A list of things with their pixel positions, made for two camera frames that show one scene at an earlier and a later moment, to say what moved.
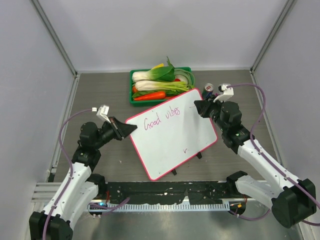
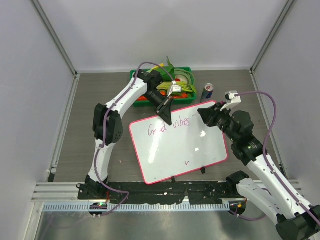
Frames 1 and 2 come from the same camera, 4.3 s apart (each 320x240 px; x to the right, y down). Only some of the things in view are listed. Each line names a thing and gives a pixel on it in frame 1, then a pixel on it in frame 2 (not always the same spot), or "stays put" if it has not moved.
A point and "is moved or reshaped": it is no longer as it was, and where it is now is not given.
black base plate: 167,191 stays put
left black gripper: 121,130 → 166,113
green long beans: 182,77 stays put
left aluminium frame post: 54,36 stays put
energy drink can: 207,91 stays put
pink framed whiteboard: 171,133 is moved or reshaped
